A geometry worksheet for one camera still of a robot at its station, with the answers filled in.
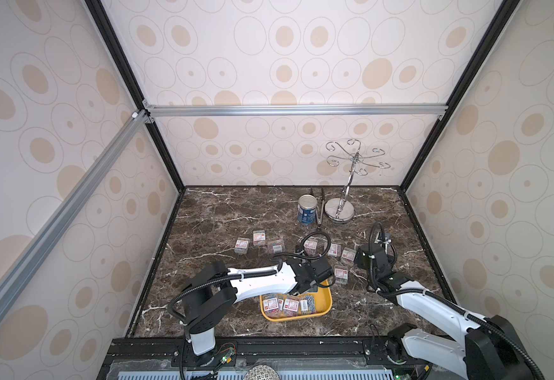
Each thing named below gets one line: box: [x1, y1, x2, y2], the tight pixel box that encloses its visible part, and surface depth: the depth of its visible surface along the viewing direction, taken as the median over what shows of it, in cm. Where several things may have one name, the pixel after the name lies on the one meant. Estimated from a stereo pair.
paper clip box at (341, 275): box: [333, 267, 349, 285], surface depth 89 cm
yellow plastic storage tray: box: [259, 279, 333, 323], surface depth 81 cm
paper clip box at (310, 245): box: [303, 237, 319, 256], surface depth 99 cm
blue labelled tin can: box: [297, 193, 318, 227], surface depth 102 cm
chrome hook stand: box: [324, 138, 391, 225], surface depth 94 cm
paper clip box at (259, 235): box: [252, 229, 266, 242], surface depth 102 cm
